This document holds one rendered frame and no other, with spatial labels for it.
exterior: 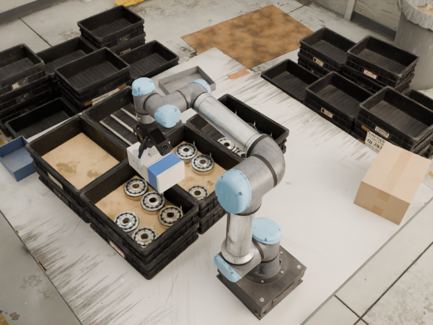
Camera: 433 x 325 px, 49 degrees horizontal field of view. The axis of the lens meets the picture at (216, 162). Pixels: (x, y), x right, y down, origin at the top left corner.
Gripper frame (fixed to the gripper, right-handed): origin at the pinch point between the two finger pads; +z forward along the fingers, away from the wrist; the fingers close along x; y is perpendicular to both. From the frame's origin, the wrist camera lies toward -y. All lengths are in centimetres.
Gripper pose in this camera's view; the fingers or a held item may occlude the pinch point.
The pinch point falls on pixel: (155, 160)
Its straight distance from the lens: 181.0
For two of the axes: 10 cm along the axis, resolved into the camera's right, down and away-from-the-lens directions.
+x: -7.5, 4.8, -4.6
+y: -6.7, -5.5, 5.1
